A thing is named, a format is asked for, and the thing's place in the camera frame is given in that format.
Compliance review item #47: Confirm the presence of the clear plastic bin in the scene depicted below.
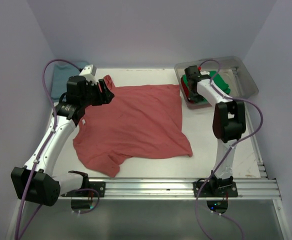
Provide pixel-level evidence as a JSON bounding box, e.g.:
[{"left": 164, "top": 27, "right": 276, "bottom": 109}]
[{"left": 174, "top": 56, "right": 259, "bottom": 110}]

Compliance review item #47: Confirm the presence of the salmon pink t shirt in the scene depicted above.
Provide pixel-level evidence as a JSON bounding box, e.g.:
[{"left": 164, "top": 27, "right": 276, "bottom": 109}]
[{"left": 73, "top": 75, "right": 193, "bottom": 177}]

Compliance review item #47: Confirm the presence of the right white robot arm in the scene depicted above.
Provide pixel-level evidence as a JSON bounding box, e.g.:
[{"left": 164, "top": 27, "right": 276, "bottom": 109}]
[{"left": 184, "top": 65, "right": 246, "bottom": 198}]

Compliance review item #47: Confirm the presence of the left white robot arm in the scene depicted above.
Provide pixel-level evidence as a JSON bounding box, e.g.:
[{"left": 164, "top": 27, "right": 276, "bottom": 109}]
[{"left": 10, "top": 75, "right": 115, "bottom": 207}]

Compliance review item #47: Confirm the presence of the red folded t shirt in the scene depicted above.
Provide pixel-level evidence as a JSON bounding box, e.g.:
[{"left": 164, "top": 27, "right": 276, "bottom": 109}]
[{"left": 181, "top": 74, "right": 194, "bottom": 104}]

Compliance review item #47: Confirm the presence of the green folded t shirt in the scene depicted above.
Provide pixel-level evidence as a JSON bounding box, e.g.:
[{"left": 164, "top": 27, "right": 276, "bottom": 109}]
[{"left": 192, "top": 74, "right": 231, "bottom": 104}]

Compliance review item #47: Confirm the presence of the blue folded t shirt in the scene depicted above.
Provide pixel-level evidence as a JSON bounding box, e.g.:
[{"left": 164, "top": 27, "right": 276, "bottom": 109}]
[{"left": 50, "top": 62, "right": 80, "bottom": 102}]

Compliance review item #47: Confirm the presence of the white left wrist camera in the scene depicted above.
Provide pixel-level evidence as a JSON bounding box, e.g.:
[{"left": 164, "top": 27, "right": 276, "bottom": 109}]
[{"left": 79, "top": 64, "right": 97, "bottom": 85}]

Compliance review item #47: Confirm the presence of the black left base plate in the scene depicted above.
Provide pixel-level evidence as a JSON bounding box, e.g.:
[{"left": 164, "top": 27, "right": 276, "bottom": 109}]
[{"left": 61, "top": 181, "right": 106, "bottom": 198}]

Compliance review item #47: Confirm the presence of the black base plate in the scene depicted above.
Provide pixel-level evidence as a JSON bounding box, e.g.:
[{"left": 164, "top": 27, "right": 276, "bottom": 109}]
[
  {"left": 192, "top": 181, "right": 239, "bottom": 198},
  {"left": 61, "top": 181, "right": 106, "bottom": 198}
]

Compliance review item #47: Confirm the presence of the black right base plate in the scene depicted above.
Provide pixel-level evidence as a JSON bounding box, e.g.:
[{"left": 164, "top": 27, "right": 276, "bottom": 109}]
[{"left": 192, "top": 181, "right": 239, "bottom": 198}]

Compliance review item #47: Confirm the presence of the aluminium mounting rail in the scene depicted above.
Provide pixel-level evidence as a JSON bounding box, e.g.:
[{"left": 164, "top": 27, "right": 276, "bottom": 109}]
[{"left": 55, "top": 177, "right": 279, "bottom": 200}]

